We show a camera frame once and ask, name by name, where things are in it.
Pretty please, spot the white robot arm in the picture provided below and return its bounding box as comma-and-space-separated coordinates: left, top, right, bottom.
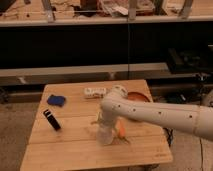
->
97, 85, 213, 145

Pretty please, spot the black eraser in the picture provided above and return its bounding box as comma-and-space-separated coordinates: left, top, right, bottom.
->
43, 110, 61, 131

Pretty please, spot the white power strip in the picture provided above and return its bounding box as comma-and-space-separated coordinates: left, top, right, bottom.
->
84, 88, 107, 99

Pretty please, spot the orange carrot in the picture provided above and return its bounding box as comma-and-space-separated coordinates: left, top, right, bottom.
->
117, 120, 130, 143

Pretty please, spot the blue cloth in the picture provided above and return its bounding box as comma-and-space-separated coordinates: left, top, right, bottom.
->
47, 95, 66, 107

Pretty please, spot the wooden table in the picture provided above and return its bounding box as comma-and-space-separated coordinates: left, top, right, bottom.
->
20, 81, 173, 171

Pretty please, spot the black cable bundle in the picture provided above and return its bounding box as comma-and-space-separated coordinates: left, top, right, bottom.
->
163, 126, 175, 148

